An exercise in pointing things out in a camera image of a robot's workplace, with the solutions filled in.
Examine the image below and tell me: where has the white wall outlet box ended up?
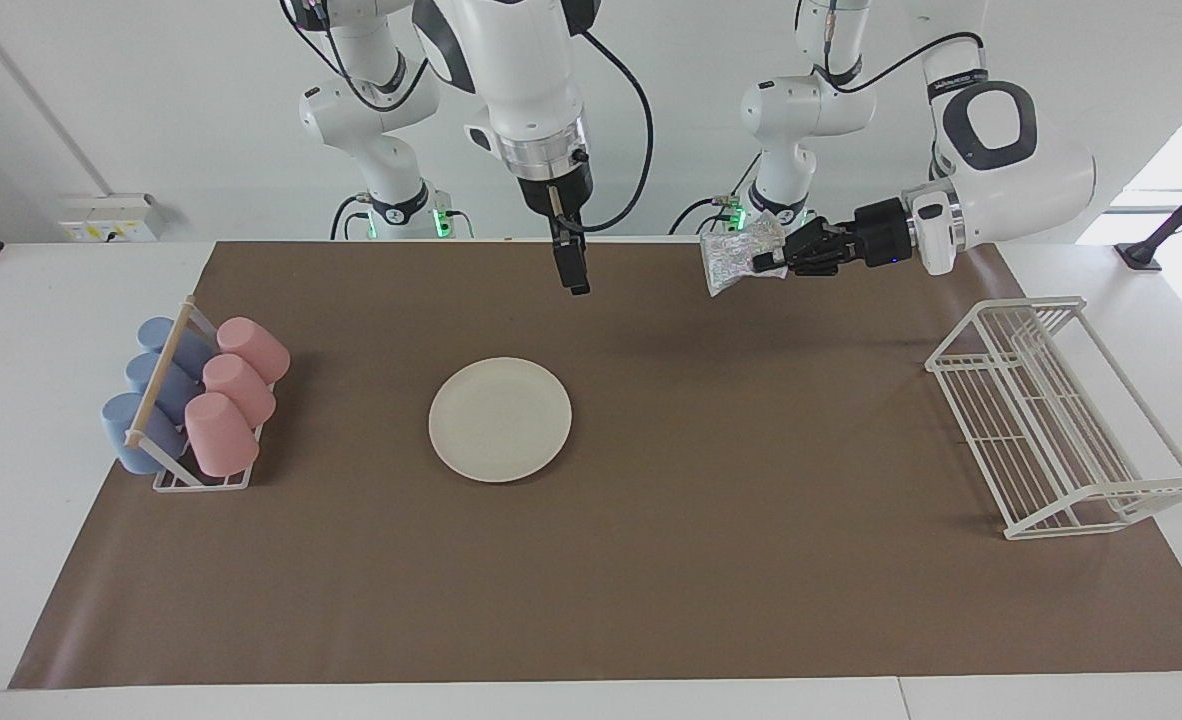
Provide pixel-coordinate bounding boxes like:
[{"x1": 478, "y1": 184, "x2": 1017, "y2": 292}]
[{"x1": 58, "y1": 193, "x2": 165, "y2": 243}]

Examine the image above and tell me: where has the clear plastic bag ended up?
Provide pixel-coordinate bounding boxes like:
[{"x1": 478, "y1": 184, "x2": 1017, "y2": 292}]
[{"x1": 699, "y1": 215, "x2": 787, "y2": 298}]

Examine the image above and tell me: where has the black angled stand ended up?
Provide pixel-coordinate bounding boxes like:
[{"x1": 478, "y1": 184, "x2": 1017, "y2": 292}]
[{"x1": 1115, "y1": 162, "x2": 1182, "y2": 272}]

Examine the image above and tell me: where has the blue plastic cup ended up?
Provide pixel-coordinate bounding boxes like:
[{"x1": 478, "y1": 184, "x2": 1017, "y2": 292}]
[
  {"x1": 101, "y1": 392, "x2": 187, "y2": 475},
  {"x1": 126, "y1": 352, "x2": 202, "y2": 421},
  {"x1": 137, "y1": 317, "x2": 214, "y2": 376}
]

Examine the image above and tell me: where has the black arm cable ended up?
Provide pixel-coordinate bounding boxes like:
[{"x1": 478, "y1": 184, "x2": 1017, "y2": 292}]
[
  {"x1": 796, "y1": 0, "x2": 988, "y2": 96},
  {"x1": 576, "y1": 30, "x2": 655, "y2": 234}
]

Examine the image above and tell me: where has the black base cable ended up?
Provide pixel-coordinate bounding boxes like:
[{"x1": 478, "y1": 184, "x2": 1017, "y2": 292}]
[
  {"x1": 330, "y1": 194, "x2": 372, "y2": 241},
  {"x1": 668, "y1": 155, "x2": 764, "y2": 237}
]

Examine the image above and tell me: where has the cream round plate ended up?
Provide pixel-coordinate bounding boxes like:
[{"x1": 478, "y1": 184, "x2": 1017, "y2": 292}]
[{"x1": 428, "y1": 357, "x2": 573, "y2": 484}]

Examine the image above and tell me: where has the black left base cable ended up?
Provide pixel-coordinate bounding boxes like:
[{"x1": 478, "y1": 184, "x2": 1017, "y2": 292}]
[{"x1": 668, "y1": 155, "x2": 764, "y2": 237}]

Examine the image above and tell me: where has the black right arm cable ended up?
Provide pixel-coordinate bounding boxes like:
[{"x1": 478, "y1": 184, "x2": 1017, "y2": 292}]
[{"x1": 576, "y1": 30, "x2": 655, "y2": 234}]

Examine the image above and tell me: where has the white wire dish rack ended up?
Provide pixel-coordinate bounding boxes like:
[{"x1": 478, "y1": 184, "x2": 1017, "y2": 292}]
[{"x1": 925, "y1": 295, "x2": 1182, "y2": 541}]

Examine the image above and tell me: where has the brown table mat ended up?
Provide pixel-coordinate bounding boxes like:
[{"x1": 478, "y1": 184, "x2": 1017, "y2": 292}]
[{"x1": 8, "y1": 240, "x2": 1182, "y2": 689}]

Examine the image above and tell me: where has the black right base cable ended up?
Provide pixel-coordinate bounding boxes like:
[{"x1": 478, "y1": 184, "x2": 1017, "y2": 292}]
[{"x1": 330, "y1": 194, "x2": 372, "y2": 241}]

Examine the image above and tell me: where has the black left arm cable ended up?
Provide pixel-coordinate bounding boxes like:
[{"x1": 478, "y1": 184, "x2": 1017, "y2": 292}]
[{"x1": 796, "y1": 0, "x2": 988, "y2": 96}]

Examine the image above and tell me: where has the pink plastic cup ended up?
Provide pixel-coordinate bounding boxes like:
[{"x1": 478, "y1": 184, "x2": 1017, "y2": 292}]
[
  {"x1": 202, "y1": 353, "x2": 277, "y2": 429},
  {"x1": 184, "y1": 392, "x2": 260, "y2": 478},
  {"x1": 216, "y1": 317, "x2": 291, "y2": 385}
]

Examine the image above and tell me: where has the white cup holder rack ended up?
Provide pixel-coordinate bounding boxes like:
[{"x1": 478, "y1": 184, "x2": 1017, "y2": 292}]
[{"x1": 125, "y1": 295, "x2": 274, "y2": 493}]

